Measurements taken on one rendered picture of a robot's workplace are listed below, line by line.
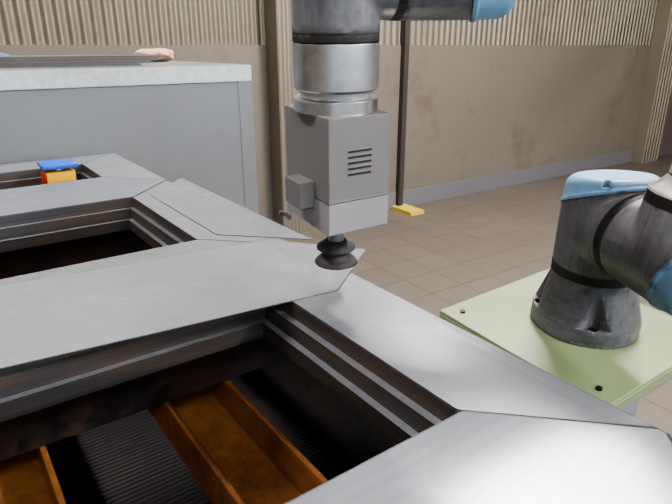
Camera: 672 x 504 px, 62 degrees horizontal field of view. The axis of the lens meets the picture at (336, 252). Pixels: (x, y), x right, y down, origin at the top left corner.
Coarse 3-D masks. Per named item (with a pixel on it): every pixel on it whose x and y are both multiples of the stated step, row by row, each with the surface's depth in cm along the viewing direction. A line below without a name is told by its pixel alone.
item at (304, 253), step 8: (272, 240) 71; (280, 248) 68; (288, 248) 68; (296, 248) 68; (304, 248) 68; (312, 248) 68; (296, 256) 66; (304, 256) 66; (312, 256) 66; (304, 264) 63; (312, 264) 63; (312, 272) 61; (320, 272) 61; (328, 272) 61; (336, 272) 61; (344, 272) 61; (328, 280) 59; (336, 280) 59; (344, 280) 59; (336, 288) 57
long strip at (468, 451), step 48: (432, 432) 36; (480, 432) 36; (528, 432) 36; (576, 432) 36; (624, 432) 36; (336, 480) 32; (384, 480) 32; (432, 480) 32; (480, 480) 32; (528, 480) 32; (576, 480) 32; (624, 480) 32
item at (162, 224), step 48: (144, 192) 95; (0, 240) 81; (48, 240) 85; (144, 240) 86; (192, 240) 73; (240, 240) 71; (144, 336) 51; (192, 336) 54; (240, 336) 56; (288, 336) 55; (336, 336) 49; (0, 384) 45; (48, 384) 47; (96, 384) 49; (336, 384) 48; (384, 384) 44; (384, 432) 43
